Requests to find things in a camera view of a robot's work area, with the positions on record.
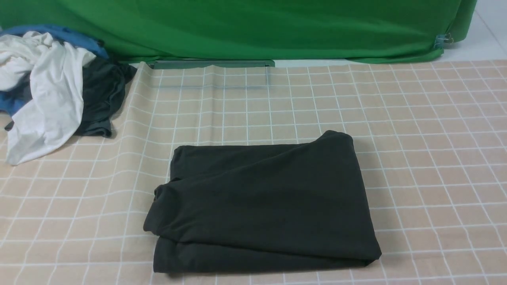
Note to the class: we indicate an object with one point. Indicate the metal binder clip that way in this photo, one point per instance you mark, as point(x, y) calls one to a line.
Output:
point(443, 40)

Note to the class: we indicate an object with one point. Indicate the white crumpled shirt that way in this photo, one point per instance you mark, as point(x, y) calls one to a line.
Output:
point(55, 112)

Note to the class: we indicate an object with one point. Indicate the dark teal crumpled garment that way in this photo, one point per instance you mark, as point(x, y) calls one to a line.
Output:
point(103, 94)

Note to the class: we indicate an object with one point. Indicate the green metal base bar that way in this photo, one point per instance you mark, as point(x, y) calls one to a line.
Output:
point(202, 63)

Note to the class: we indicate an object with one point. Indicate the beige checked tablecloth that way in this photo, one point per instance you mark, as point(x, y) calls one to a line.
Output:
point(430, 139)

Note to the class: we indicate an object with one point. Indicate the blue crumpled garment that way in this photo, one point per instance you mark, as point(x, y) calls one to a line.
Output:
point(8, 103)

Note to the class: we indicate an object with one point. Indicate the dark gray long-sleeved shirt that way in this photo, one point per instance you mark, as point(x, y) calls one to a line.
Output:
point(263, 208)

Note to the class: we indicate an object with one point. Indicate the green backdrop cloth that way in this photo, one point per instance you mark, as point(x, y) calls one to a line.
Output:
point(364, 31)

